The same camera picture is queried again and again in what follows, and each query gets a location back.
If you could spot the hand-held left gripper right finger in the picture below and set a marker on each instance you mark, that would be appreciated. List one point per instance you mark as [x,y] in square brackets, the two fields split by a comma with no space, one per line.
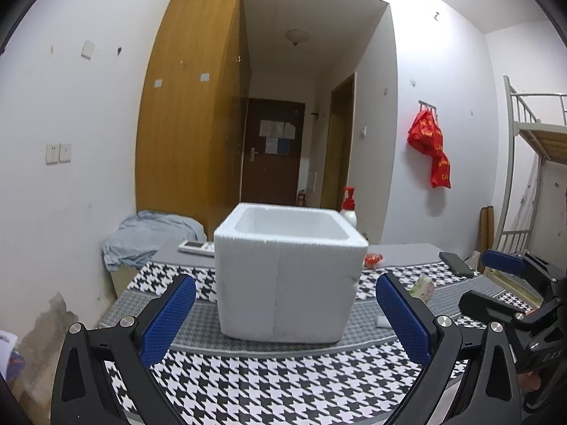
[405,318]

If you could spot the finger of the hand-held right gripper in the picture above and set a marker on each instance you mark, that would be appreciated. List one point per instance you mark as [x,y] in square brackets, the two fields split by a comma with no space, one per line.
[487,304]
[505,262]

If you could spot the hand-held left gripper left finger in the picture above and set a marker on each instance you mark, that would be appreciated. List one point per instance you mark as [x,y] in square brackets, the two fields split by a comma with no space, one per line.
[170,314]

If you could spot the white foam box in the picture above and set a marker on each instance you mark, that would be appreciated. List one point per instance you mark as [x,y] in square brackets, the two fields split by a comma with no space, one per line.
[283,292]

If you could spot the person's right hand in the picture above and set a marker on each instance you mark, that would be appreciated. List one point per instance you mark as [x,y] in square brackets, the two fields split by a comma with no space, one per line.
[529,383]

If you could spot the white tissue piece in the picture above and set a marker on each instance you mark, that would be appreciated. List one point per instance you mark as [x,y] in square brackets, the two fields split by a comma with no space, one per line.
[383,321]

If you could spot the floral tissue pack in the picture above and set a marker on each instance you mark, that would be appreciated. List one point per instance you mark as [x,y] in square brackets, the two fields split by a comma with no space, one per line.
[422,288]

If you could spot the wooden pole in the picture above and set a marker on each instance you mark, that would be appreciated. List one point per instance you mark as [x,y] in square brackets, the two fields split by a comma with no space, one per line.
[490,230]
[482,234]

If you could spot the black smartphone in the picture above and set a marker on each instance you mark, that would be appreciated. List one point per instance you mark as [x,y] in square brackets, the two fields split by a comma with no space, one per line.
[456,264]

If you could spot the red snack packet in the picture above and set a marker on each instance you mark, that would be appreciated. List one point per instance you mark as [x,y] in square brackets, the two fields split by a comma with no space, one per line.
[374,260]

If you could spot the white remote control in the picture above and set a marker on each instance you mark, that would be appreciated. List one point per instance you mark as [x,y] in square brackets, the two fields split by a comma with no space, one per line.
[197,247]

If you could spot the light blue cloth pile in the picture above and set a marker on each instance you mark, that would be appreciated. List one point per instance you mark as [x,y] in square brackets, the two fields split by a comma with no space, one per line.
[146,239]

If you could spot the white lotion bottle red pump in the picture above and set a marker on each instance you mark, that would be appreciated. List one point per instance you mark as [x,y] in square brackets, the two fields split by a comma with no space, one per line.
[349,214]

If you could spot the houndstooth patterned table mat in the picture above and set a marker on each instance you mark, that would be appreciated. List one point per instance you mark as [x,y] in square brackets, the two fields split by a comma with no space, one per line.
[265,385]

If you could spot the white metal bunk bed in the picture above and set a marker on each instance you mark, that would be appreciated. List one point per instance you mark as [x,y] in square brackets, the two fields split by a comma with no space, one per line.
[549,139]

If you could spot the red plastic bag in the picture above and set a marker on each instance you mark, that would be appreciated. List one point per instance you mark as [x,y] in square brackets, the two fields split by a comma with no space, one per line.
[427,141]

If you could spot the red fire extinguisher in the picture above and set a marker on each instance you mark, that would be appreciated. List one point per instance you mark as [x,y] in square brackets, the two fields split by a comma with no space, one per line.
[302,198]

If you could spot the printed paper stack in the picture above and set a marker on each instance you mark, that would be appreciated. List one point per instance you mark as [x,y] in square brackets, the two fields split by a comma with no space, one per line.
[6,349]

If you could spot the dark brown door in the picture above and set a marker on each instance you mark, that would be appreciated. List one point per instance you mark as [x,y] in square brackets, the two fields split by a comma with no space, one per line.
[270,177]

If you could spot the wooden wardrobe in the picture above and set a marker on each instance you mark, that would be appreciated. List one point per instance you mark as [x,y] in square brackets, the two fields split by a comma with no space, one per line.
[186,141]

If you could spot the wooden side door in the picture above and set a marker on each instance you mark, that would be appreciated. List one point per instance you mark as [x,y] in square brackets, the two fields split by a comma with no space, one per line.
[339,150]

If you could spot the blue paper notice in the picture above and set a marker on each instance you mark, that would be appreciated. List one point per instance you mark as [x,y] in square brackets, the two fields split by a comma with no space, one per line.
[282,146]

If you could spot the large white paper notice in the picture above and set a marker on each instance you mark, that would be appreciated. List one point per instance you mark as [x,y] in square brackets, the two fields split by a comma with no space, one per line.
[271,128]

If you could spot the small white paper notice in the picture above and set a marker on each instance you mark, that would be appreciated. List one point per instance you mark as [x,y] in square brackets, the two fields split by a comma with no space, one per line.
[289,130]

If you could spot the ceiling lamp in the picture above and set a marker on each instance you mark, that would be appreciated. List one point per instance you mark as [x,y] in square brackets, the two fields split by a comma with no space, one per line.
[297,36]

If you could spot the metal wall hook rack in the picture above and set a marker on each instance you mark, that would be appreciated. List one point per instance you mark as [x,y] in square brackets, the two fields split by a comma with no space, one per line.
[429,105]

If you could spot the white wall switch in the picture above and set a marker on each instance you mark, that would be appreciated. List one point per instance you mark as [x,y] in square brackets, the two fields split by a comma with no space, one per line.
[65,152]

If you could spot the white wall socket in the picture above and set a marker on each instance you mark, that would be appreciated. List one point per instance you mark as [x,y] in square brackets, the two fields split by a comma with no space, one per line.
[52,153]

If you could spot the white blank wall plate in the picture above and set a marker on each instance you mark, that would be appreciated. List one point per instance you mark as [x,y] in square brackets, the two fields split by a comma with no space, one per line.
[87,48]

